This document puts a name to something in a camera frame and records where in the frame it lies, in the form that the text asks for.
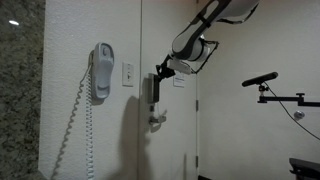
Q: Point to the black stereo camera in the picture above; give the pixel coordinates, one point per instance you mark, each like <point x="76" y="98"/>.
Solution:
<point x="260" y="79"/>

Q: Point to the white wall phone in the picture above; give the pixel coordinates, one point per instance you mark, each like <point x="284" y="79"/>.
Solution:
<point x="101" y="73"/>

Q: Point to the white door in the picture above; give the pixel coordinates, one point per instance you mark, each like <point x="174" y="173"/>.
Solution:
<point x="170" y="140"/>

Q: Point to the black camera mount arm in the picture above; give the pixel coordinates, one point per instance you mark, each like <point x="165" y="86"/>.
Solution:
<point x="290" y="99"/>

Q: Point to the dark baseboard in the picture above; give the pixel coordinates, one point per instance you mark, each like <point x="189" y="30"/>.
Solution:
<point x="204" y="178"/>

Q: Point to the white light switch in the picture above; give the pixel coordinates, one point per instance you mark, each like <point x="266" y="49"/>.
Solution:
<point x="128" y="74"/>

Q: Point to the black digital door lock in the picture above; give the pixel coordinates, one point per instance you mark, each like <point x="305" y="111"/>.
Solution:
<point x="154" y="90"/>

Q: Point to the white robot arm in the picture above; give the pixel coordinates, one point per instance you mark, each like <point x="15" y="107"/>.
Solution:
<point x="200" y="36"/>

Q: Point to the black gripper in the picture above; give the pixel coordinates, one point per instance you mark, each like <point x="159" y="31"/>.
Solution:
<point x="168" y="68"/>

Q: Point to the round silver wall knob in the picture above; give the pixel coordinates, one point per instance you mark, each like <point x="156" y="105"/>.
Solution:
<point x="299" y="115"/>

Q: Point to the white paper door label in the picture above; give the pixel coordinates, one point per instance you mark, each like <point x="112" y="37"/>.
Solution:
<point x="179" y="80"/>

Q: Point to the silver door hinge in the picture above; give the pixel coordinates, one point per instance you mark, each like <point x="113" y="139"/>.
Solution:
<point x="197" y="161"/>
<point x="197" y="105"/>

